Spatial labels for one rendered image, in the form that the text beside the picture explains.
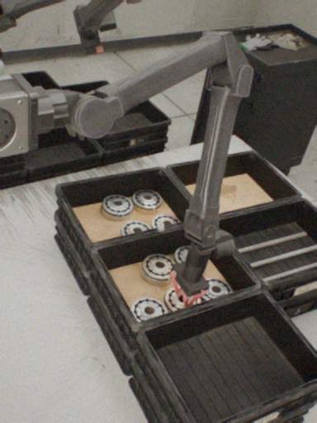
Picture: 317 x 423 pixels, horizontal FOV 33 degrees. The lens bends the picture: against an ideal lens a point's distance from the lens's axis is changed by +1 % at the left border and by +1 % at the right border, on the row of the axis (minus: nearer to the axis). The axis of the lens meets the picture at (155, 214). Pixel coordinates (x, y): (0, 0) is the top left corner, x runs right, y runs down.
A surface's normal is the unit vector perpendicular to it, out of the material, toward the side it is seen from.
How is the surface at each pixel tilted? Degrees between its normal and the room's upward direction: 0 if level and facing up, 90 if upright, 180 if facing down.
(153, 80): 67
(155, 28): 90
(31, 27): 90
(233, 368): 0
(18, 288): 0
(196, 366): 0
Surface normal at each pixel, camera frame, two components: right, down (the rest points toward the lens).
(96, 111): 0.56, 0.31
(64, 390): 0.15, -0.76
